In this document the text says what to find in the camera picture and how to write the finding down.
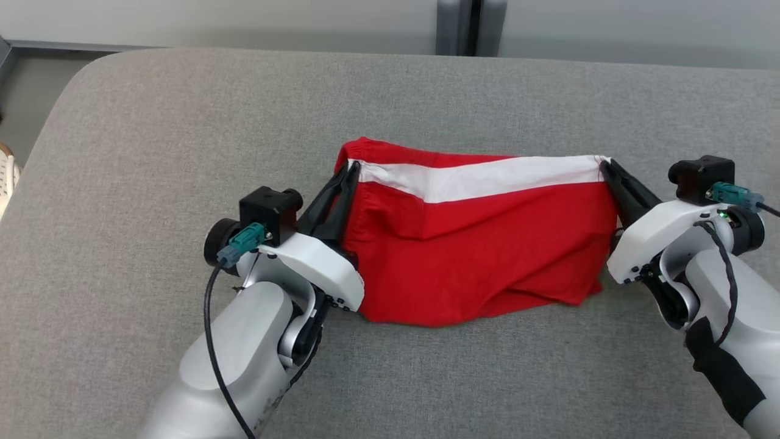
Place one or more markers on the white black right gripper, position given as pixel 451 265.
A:
pixel 652 238

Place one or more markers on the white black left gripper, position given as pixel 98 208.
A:
pixel 317 268

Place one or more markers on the red shorts with white trim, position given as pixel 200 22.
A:
pixel 487 256

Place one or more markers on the white perforated plastic object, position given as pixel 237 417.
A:
pixel 7 183

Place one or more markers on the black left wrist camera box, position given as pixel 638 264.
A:
pixel 271 210

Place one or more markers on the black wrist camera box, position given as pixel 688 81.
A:
pixel 701 177
pixel 271 210

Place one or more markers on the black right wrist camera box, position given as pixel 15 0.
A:
pixel 701 177

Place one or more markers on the grey cylinder post foot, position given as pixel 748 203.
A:
pixel 492 27
pixel 452 27

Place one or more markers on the grey partition base rail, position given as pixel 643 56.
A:
pixel 73 46

